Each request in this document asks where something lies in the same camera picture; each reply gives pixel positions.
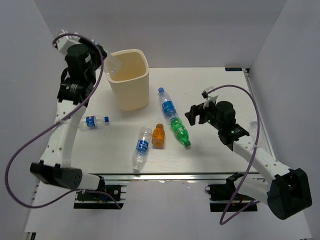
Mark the orange juice bottle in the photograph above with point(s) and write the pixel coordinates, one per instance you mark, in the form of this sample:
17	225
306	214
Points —
158	136

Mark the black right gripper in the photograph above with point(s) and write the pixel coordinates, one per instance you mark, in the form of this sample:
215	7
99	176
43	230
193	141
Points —
199	110

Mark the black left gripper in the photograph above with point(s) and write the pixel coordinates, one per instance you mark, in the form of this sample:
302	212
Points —
95	53

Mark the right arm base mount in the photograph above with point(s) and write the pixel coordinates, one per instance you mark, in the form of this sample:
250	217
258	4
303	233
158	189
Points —
220	189

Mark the crushed clear blue-label bottle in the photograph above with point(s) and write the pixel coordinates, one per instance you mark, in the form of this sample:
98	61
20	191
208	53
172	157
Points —
139	156

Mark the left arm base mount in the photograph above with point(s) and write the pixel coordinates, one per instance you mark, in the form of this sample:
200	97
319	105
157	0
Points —
93	201

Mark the cream plastic bin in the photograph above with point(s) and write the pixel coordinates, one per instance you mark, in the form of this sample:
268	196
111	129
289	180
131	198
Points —
130	84

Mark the green plastic bottle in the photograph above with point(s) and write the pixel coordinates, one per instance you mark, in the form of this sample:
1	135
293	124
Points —
181	133

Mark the aluminium table frame rail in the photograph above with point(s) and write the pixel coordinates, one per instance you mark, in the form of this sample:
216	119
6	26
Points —
165	177

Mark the blue sticker right corner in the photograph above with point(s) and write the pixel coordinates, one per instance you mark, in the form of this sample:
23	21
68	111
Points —
233	69

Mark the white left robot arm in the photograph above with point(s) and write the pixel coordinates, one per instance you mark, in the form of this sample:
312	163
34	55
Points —
54	167

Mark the blue label water bottle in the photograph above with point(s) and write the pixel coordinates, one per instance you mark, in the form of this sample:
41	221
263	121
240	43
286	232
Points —
167	105

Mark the clear white-cap bottle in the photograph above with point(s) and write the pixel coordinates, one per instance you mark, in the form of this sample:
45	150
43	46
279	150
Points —
253	124

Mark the small blue-cap bottle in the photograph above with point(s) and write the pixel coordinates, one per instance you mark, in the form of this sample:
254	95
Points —
93	122

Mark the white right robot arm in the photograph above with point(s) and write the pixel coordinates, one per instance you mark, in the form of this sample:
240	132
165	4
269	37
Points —
286	191

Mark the clear green-label water bottle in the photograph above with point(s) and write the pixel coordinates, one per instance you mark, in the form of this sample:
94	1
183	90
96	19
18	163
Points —
111	65

